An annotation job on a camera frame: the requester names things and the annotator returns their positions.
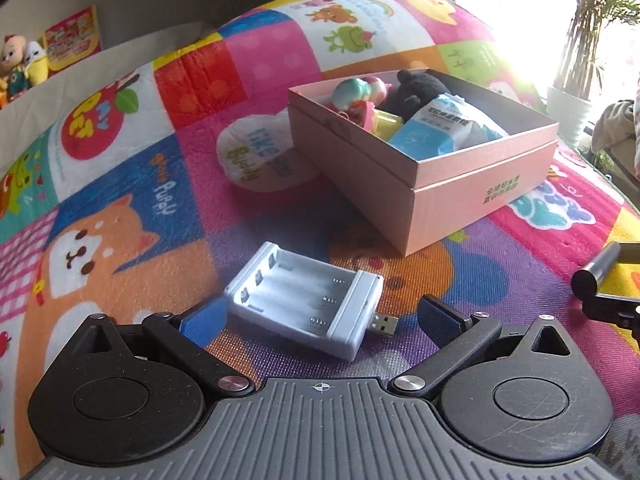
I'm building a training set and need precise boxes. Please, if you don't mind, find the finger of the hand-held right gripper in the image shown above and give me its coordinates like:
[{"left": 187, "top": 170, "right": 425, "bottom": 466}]
[{"left": 581, "top": 294, "right": 640, "bottom": 333}]

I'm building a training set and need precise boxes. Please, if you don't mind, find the pink cardboard box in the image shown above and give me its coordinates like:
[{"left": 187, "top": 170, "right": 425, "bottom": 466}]
[{"left": 287, "top": 66, "right": 560, "bottom": 257}]

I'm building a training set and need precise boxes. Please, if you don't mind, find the mint-haired doll figure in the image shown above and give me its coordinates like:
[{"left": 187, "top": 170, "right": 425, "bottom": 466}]
[{"left": 331, "top": 77, "right": 373, "bottom": 126}]

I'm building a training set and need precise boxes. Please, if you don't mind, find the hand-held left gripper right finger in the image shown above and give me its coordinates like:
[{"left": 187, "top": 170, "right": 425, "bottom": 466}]
[{"left": 389, "top": 294, "right": 576, "bottom": 398}]

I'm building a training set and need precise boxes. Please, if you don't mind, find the white plant pot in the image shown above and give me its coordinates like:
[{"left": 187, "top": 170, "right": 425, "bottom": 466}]
[{"left": 546, "top": 85, "right": 593, "bottom": 147}]

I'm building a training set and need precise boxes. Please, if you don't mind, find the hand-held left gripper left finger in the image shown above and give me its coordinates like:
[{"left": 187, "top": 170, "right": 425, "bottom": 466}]
[{"left": 70, "top": 296, "right": 255, "bottom": 398}]

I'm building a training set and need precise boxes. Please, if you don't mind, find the blue white tissue pack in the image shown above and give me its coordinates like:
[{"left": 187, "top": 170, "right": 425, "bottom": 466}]
[{"left": 389, "top": 92, "right": 511, "bottom": 162}]

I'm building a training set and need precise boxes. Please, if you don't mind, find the beige cloth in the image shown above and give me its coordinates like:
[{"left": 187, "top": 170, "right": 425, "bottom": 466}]
[{"left": 590, "top": 102, "right": 640, "bottom": 156}]

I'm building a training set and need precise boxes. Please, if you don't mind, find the black plush toy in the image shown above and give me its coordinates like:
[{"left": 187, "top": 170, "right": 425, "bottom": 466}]
[{"left": 382, "top": 69, "right": 458, "bottom": 118}]

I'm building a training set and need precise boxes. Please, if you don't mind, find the boy doll plush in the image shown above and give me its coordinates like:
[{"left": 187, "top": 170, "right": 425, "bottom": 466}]
[{"left": 0, "top": 34, "right": 28, "bottom": 101}]

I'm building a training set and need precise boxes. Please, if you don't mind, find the banana plush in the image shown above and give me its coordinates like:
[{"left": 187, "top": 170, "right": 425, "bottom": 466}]
[{"left": 24, "top": 40, "right": 51, "bottom": 88}]

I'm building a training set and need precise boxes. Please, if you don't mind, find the black cylindrical tube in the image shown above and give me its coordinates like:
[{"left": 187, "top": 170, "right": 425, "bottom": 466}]
[{"left": 571, "top": 241, "right": 622, "bottom": 303}]

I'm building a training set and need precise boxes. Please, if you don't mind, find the colourful cartoon play mat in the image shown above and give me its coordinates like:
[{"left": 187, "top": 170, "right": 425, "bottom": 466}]
[{"left": 0, "top": 0, "right": 640, "bottom": 480}]

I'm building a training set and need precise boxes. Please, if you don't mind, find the green palm plant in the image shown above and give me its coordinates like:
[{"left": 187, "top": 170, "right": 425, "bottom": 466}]
[{"left": 552, "top": 0, "right": 640, "bottom": 93}]

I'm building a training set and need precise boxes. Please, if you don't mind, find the white battery charger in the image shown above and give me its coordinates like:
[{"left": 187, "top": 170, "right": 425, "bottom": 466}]
[{"left": 223, "top": 241, "right": 401, "bottom": 362}]

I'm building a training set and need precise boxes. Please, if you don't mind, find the pink-lidded yellow pudding toy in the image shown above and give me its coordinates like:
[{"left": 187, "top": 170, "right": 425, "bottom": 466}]
[{"left": 367, "top": 105, "right": 406, "bottom": 136}]

